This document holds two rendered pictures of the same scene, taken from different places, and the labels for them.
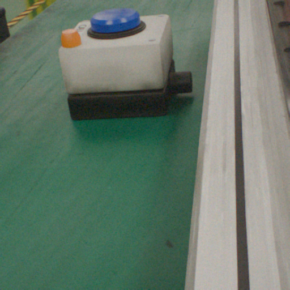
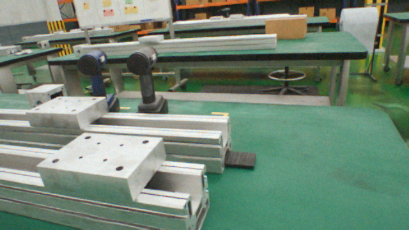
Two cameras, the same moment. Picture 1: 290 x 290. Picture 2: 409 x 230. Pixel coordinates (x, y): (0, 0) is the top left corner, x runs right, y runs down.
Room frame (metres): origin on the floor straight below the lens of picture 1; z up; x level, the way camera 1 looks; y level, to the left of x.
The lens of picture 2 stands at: (-0.30, 0.32, 1.10)
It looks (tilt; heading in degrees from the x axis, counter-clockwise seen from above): 23 degrees down; 278
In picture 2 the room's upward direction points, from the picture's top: 6 degrees counter-clockwise
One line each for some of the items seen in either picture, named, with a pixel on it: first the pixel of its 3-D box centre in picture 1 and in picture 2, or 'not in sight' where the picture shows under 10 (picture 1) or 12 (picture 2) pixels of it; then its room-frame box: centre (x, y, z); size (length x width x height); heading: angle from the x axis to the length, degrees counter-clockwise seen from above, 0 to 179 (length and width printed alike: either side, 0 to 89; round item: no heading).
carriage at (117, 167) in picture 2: not in sight; (107, 168); (-0.08, -0.02, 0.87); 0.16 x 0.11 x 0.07; 169
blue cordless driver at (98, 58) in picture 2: not in sight; (101, 83); (0.15, -0.49, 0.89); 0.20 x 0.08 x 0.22; 102
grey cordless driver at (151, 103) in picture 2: not in sight; (150, 83); (-0.04, -0.45, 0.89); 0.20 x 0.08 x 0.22; 93
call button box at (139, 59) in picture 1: (131, 63); not in sight; (0.46, 0.00, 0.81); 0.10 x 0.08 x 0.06; 79
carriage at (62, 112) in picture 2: not in sight; (69, 116); (0.12, -0.25, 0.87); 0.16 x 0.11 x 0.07; 169
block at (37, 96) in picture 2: not in sight; (45, 101); (0.40, -0.52, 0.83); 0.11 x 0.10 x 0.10; 78
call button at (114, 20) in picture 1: (115, 25); not in sight; (0.46, 0.01, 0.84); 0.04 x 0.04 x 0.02
